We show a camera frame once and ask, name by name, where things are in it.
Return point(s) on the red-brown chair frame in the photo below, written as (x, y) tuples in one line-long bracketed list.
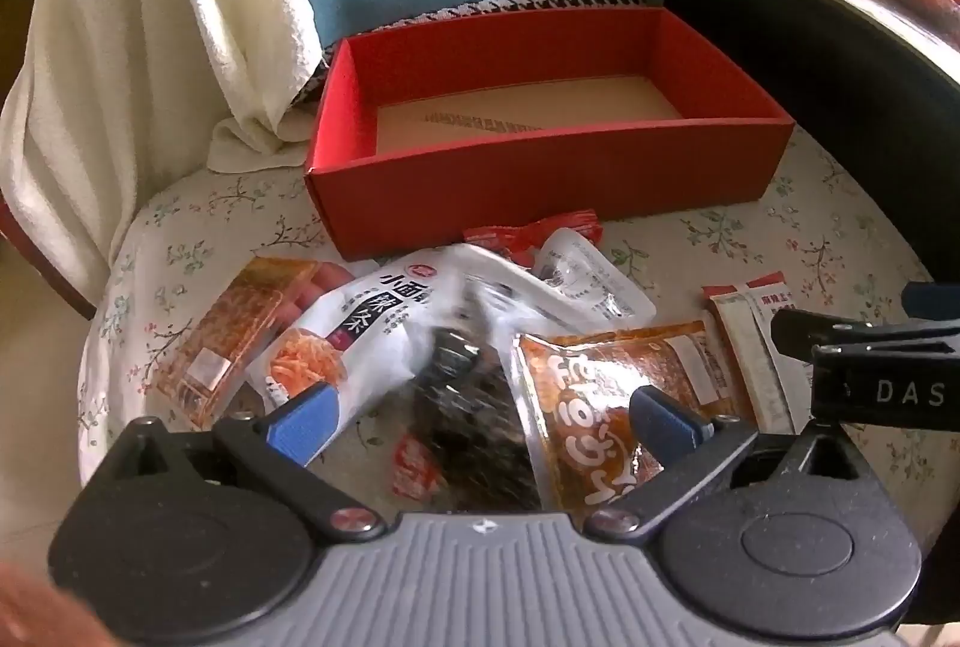
[(45, 257)]

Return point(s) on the small red snack packet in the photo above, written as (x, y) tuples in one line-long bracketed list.
[(412, 467)]

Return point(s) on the white noodle print snack packet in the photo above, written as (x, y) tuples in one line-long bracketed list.
[(360, 325)]

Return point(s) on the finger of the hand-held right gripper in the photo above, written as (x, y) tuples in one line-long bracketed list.
[(825, 334), (934, 301)]

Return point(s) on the white towel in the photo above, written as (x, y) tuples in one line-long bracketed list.
[(135, 32)]

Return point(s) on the clear silver snack packet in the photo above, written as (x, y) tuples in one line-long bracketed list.
[(592, 276)]

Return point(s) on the orange snack packet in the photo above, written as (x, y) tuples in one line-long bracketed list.
[(585, 392)]

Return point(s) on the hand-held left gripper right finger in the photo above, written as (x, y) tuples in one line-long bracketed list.
[(664, 422)]

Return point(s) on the pink sausage packet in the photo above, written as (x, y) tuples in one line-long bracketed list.
[(217, 332)]

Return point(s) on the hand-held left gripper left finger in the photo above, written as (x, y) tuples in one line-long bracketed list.
[(300, 426)]

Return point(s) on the dark meat snack packet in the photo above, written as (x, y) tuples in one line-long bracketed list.
[(472, 437)]

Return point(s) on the red cardboard box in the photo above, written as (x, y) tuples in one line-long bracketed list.
[(540, 182)]

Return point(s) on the black table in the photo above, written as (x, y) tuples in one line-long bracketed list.
[(810, 55)]

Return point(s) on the white red striped snack packet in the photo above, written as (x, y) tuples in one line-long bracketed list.
[(750, 332)]

